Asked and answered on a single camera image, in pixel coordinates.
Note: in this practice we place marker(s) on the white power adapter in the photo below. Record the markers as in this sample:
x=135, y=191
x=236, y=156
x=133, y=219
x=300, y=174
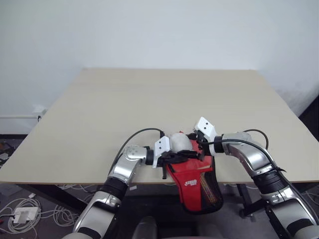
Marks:
x=25, y=215

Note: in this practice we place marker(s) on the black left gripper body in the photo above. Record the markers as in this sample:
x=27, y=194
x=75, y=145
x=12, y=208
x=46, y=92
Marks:
x=168, y=159

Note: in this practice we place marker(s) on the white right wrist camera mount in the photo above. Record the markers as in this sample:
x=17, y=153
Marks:
x=205, y=125

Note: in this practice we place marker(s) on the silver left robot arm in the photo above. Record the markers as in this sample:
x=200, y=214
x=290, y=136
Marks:
x=119, y=174

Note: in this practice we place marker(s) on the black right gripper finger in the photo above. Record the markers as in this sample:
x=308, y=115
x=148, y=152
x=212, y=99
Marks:
x=204, y=154
x=199, y=146
x=188, y=153

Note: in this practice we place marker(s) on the red black paddle case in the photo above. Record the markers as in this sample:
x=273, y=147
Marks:
x=189, y=179

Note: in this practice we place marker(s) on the white wall socket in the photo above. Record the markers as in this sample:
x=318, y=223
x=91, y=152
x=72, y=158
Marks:
x=40, y=110

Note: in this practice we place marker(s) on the black panel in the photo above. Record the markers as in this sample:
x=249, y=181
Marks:
x=310, y=117

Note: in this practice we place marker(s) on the grey rounded shape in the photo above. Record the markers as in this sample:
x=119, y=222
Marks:
x=145, y=227

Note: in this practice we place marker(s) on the black metal table frame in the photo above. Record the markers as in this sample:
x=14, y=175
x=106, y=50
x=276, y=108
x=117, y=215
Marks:
x=57, y=198

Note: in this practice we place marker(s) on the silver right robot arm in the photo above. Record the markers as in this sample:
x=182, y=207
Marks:
x=259, y=161

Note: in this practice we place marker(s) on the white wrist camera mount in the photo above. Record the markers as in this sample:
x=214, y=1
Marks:
x=162, y=147
x=205, y=125

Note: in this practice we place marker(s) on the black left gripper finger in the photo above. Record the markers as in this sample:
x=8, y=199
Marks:
x=187, y=158

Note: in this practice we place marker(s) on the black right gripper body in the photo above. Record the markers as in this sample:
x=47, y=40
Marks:
x=203, y=142

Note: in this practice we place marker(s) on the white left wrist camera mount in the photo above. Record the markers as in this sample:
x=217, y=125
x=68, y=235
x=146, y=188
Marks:
x=162, y=147

